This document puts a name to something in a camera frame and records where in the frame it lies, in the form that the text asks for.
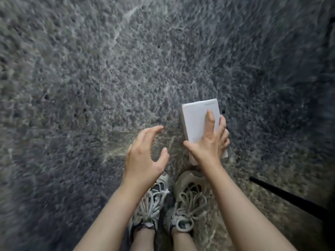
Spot person's right hand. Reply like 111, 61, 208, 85
183, 109, 231, 173

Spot person's left hand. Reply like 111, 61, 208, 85
121, 125, 170, 191

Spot white rectangular box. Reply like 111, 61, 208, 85
181, 98, 229, 166

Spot person's right forearm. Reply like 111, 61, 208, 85
201, 162, 299, 251

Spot person's left forearm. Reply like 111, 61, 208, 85
73, 180, 149, 251

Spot person's left sneaker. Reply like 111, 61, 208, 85
128, 172, 170, 243

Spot person's sneaker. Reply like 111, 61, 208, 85
128, 172, 170, 243
163, 170, 213, 236

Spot person's right sneaker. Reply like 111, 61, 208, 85
163, 170, 213, 236

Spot black pole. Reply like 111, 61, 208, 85
249, 176, 330, 222

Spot person's left leg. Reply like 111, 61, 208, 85
130, 229, 156, 251

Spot person's leg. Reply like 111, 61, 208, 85
171, 230, 198, 251
130, 229, 156, 251

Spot person's right leg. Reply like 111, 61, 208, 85
171, 230, 198, 251

